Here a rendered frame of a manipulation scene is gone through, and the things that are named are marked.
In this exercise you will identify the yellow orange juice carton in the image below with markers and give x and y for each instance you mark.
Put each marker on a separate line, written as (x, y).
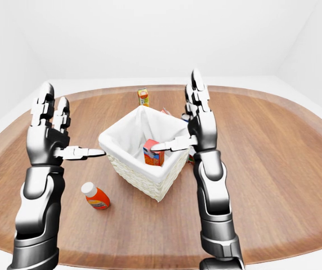
(143, 97)

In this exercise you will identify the red green printed box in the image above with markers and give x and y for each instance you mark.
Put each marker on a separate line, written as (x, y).
(191, 159)

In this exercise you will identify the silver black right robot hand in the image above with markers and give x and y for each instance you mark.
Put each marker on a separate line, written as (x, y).
(204, 132)

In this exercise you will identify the white red printed box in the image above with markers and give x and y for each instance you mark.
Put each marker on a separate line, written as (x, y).
(167, 111)

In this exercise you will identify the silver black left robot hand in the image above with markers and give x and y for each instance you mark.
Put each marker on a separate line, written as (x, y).
(41, 146)

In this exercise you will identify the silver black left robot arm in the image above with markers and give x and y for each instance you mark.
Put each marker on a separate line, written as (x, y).
(35, 213)

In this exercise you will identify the white wicker basket with lining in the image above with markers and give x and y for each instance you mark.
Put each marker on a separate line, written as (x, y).
(149, 180)

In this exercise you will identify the red orange printed carton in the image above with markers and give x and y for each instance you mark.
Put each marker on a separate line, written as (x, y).
(153, 159)

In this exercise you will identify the white and dark tin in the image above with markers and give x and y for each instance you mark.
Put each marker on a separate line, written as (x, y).
(185, 117)

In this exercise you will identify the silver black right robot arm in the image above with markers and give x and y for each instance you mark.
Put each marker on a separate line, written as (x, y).
(215, 202)

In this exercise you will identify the orange bottle with white cap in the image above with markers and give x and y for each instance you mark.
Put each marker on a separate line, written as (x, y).
(96, 199)

